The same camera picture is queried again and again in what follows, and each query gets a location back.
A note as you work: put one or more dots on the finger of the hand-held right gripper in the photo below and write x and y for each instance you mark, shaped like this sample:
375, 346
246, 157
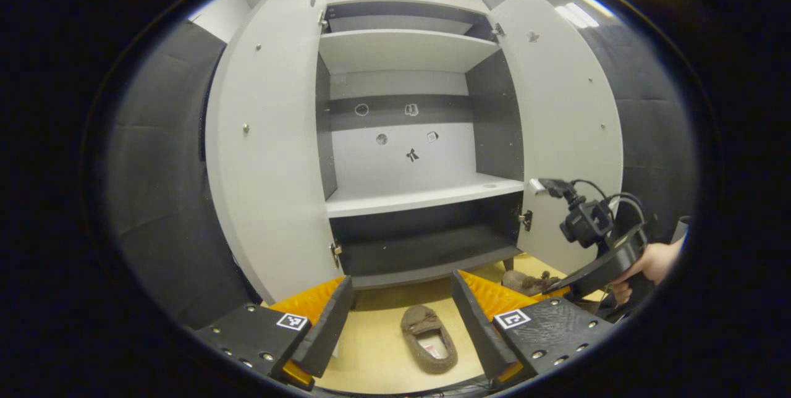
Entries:
559, 292

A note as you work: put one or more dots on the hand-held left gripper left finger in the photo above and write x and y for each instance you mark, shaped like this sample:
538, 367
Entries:
327, 330

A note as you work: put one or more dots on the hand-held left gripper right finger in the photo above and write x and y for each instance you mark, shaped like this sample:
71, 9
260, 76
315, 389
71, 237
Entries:
479, 330

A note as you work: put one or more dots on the brown slipper shoe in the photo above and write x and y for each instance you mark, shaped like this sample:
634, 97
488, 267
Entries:
522, 283
426, 336

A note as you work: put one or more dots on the grey cabinet door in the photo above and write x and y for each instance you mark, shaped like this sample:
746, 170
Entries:
272, 138
562, 126

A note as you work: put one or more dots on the grey shoe cabinet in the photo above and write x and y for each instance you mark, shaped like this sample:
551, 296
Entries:
401, 49

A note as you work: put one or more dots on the ceiling light panel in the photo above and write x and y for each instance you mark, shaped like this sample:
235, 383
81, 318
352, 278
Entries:
582, 15

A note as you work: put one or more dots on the black backdrop cloth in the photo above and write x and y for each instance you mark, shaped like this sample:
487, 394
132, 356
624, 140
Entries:
160, 169

